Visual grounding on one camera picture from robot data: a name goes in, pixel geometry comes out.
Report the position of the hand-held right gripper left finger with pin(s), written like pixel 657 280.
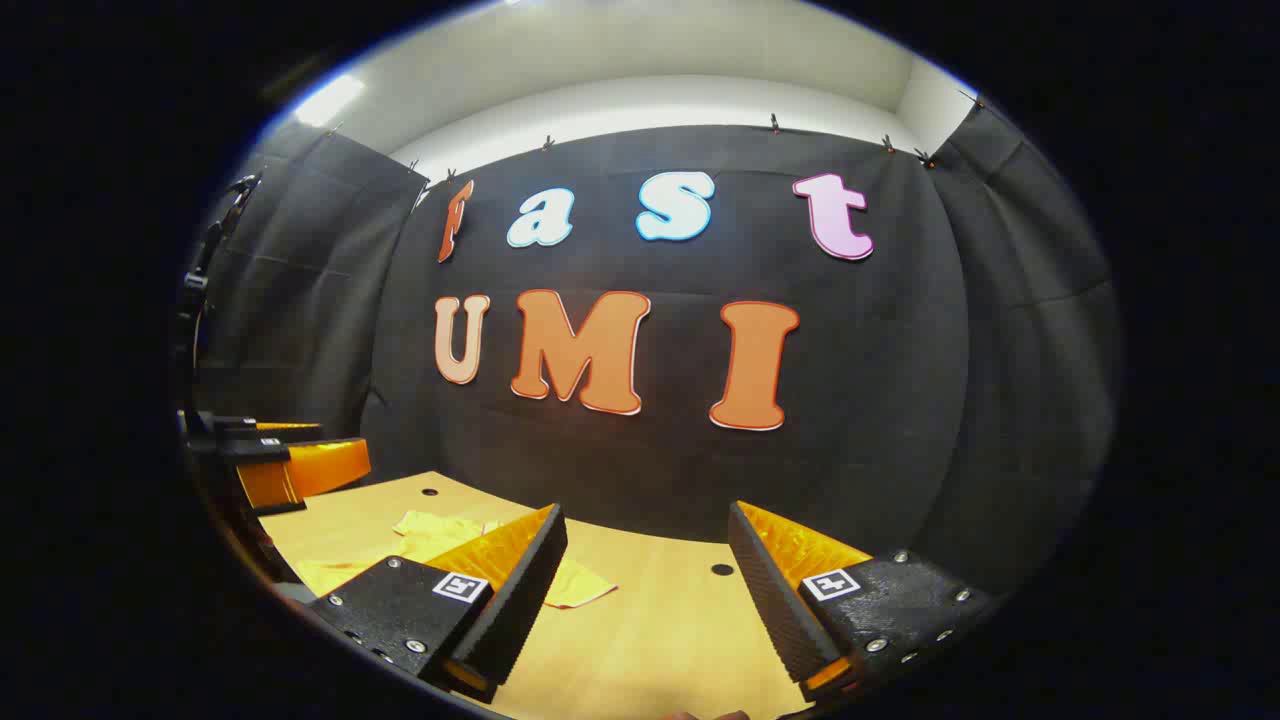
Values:
pixel 520 590

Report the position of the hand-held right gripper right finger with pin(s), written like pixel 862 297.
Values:
pixel 770 590

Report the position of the row of small cloth clips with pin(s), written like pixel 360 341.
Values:
pixel 774 124

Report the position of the orange T-shirt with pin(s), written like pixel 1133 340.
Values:
pixel 440 540

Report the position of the black backdrop cloth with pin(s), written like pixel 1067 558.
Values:
pixel 900 400

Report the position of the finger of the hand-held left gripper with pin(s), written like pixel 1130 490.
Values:
pixel 270 430
pixel 320 465

